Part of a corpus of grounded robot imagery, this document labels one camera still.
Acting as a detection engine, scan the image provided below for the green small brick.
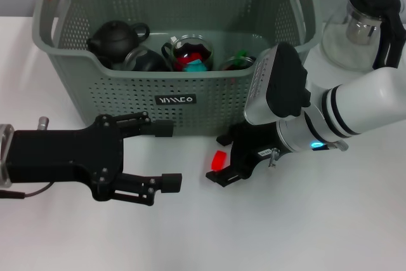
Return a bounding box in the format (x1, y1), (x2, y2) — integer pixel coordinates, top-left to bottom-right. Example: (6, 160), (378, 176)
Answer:
(235, 49), (251, 65)

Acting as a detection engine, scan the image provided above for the grey perforated storage bin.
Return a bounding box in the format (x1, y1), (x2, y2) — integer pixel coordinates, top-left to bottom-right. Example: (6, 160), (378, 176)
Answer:
(31, 0), (320, 137)

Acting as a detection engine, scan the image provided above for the black clay teapot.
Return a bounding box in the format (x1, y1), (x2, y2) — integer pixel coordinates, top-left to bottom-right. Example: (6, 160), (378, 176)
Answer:
(86, 20), (151, 64)

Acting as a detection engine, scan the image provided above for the right gripper silver cable connector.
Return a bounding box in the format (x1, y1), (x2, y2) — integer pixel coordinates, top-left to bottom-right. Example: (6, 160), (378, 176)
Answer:
(268, 140), (350, 169)

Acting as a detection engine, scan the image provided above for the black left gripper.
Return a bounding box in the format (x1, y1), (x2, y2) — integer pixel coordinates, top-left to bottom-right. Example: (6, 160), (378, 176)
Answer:
(5, 112), (183, 207)

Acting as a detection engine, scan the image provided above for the glass teacup with black holder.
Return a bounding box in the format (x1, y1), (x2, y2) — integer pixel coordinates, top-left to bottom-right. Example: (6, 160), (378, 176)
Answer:
(161, 34), (216, 72)
(123, 47), (171, 72)
(218, 56), (257, 72)

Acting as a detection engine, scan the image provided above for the dark red angled brick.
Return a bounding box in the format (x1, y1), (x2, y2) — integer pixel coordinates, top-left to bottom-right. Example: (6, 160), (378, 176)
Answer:
(175, 51), (204, 68)

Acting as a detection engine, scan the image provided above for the cyan square brick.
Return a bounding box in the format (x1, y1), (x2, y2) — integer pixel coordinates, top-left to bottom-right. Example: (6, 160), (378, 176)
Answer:
(184, 58), (209, 72)

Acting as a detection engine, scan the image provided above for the left gripper cable with connector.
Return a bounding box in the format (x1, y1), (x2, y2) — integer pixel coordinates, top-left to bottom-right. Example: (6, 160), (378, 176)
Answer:
(0, 116), (55, 199)

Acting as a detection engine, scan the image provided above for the glass teapot with black lid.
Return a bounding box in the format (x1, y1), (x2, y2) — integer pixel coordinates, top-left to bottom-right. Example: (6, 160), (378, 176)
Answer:
(320, 0), (406, 72)

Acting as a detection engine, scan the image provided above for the red tall brick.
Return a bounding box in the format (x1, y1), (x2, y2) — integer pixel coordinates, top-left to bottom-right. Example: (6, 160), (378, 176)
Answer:
(211, 150), (228, 172)

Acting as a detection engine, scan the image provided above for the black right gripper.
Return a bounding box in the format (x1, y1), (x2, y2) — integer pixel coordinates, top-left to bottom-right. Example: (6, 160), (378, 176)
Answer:
(205, 121), (288, 188)

